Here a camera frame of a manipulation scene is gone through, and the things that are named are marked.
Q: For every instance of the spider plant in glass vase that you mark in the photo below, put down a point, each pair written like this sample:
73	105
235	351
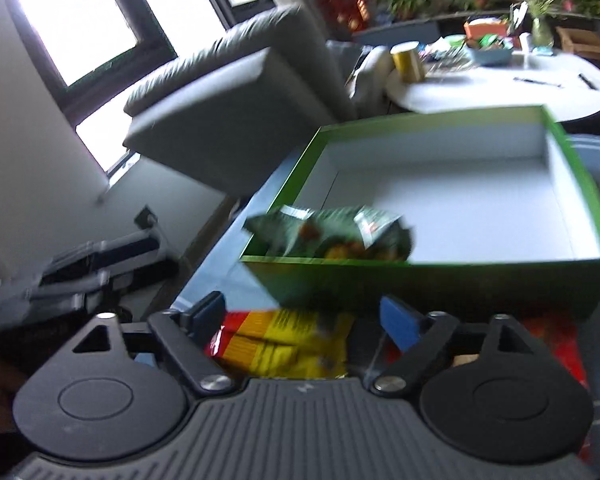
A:
541	20

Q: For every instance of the black pen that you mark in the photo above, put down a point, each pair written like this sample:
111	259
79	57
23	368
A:
587	81
537	82

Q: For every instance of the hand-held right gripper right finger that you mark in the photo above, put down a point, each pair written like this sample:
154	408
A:
399	324

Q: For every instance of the wall outlet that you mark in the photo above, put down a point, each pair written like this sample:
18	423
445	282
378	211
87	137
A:
146	217

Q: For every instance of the white cloth bag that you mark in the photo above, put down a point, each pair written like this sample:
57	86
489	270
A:
372	75

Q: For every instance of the brown cardboard box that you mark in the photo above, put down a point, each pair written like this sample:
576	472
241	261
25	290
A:
585	42

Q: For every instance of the dark blurred object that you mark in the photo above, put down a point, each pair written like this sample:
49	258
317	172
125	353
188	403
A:
80	275

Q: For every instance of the blue basket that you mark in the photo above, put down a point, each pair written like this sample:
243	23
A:
490	55

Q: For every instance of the round white table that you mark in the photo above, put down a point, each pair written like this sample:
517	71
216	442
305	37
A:
480	92

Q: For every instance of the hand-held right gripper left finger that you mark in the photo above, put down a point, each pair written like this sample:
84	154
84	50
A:
207	316

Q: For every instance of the green snack packet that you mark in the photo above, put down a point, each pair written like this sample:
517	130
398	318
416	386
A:
330	232

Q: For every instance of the green cardboard box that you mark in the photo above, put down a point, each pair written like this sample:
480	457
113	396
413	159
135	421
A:
455	285

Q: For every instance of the yellow and red snack packet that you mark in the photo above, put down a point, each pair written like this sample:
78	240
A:
290	345

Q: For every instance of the gold can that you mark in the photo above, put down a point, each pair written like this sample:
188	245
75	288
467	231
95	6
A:
407	62

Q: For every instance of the red flower decoration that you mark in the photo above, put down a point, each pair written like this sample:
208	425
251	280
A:
347	5

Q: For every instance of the grey armchair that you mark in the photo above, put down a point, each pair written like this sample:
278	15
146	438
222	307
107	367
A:
220	110

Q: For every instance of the blue checked tablecloth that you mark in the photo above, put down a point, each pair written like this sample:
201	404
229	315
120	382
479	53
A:
215	265

